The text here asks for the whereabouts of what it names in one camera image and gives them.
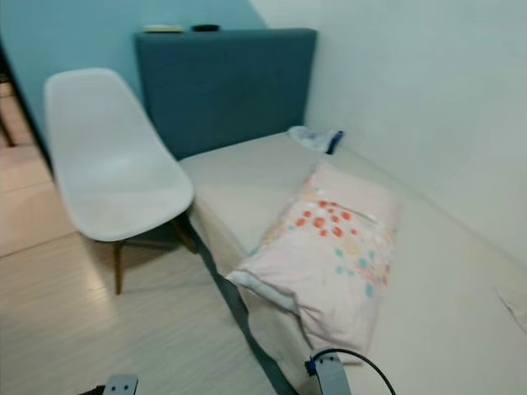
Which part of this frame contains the pink floral pillow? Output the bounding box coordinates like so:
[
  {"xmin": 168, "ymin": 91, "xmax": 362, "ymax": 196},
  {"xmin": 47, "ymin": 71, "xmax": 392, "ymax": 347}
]
[{"xmin": 226, "ymin": 159, "xmax": 400, "ymax": 355}]

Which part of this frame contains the beige bed mattress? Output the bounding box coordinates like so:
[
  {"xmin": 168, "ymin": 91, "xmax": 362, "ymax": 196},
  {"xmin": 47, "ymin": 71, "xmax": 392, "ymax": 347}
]
[{"xmin": 180, "ymin": 132, "xmax": 527, "ymax": 395}]

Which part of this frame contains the blue upholstered headboard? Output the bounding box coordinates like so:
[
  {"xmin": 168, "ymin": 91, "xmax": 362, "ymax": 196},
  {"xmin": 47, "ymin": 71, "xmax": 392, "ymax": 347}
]
[{"xmin": 134, "ymin": 29, "xmax": 318, "ymax": 161}]

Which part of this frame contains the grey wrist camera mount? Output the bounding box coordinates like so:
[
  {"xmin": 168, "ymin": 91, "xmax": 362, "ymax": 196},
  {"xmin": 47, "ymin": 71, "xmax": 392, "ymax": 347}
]
[
  {"xmin": 311, "ymin": 354, "xmax": 353, "ymax": 395},
  {"xmin": 104, "ymin": 374, "xmax": 139, "ymax": 395}
]

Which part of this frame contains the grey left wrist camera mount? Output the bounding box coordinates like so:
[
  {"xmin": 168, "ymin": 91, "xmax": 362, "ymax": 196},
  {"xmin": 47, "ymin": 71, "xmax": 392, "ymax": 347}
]
[{"xmin": 104, "ymin": 374, "xmax": 139, "ymax": 395}]

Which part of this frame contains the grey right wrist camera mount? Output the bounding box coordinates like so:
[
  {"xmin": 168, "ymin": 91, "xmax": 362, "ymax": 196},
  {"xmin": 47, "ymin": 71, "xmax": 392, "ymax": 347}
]
[{"xmin": 311, "ymin": 354, "xmax": 353, "ymax": 395}]

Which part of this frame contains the white plastic shell chair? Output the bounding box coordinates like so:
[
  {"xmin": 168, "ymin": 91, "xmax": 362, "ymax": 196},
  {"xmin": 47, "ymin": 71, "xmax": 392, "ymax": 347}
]
[{"xmin": 44, "ymin": 68, "xmax": 196, "ymax": 295}]

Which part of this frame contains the black door frame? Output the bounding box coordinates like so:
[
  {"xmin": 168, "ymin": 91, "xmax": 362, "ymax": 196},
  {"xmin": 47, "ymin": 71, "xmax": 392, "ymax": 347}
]
[{"xmin": 0, "ymin": 49, "xmax": 52, "ymax": 161}]

